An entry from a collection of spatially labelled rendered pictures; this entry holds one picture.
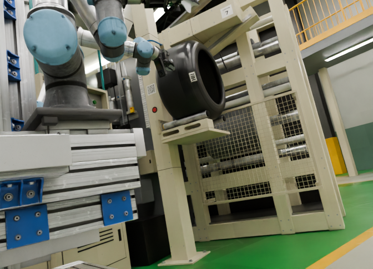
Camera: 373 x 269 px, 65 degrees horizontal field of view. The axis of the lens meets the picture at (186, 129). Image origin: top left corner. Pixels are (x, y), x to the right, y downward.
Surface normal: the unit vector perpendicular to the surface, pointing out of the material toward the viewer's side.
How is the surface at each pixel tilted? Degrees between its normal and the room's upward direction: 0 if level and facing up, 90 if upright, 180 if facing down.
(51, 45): 97
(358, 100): 90
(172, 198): 90
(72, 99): 72
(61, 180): 90
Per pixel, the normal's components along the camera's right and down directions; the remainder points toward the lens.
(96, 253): 0.86, -0.25
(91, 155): 0.61, -0.26
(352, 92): -0.77, 0.02
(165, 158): -0.48, -0.08
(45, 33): 0.23, -0.10
